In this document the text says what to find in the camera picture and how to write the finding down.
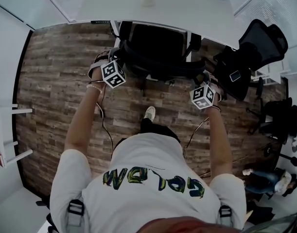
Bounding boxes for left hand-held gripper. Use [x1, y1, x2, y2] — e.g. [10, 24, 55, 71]
[87, 48, 127, 90]

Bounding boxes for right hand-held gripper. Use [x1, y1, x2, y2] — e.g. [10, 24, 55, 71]
[189, 72, 223, 110]

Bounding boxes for person's right forearm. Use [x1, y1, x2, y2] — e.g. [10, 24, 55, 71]
[208, 105, 234, 182]

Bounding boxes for person's left forearm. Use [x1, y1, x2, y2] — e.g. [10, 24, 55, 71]
[64, 80, 107, 155]

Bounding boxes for smartphone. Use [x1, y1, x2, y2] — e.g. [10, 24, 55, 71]
[229, 70, 242, 83]

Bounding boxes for person's right white shoe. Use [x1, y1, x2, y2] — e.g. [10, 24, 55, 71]
[143, 106, 157, 122]

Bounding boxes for person's black trousers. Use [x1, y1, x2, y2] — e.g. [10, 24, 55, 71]
[139, 117, 181, 144]

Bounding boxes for black mesh headrest chair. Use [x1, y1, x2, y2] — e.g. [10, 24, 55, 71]
[213, 18, 289, 102]

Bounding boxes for black swivel office chair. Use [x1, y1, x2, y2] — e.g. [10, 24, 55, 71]
[246, 97, 297, 146]

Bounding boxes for white desk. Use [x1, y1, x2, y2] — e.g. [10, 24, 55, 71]
[74, 0, 239, 51]

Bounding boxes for black tripod stand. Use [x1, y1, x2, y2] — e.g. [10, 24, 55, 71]
[263, 146, 297, 167]

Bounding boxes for person's white printed t-shirt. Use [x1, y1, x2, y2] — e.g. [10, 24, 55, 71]
[49, 133, 247, 233]

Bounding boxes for small white side table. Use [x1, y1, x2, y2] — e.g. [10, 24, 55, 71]
[0, 102, 34, 169]

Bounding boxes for black bag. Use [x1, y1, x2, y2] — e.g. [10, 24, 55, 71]
[245, 200, 276, 226]

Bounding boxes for white bead bracelet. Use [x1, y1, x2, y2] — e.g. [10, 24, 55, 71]
[86, 84, 102, 94]

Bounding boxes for right hand-held gripper cable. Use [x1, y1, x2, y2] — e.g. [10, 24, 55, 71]
[183, 116, 210, 157]

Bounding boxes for hand-held gripper cable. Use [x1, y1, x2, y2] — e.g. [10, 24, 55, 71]
[96, 85, 115, 159]
[183, 116, 210, 157]

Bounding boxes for left hand-held gripper cable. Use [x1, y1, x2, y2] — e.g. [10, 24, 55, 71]
[96, 85, 115, 159]

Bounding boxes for grey harness strap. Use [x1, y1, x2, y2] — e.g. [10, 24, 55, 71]
[218, 205, 233, 228]
[66, 200, 85, 233]

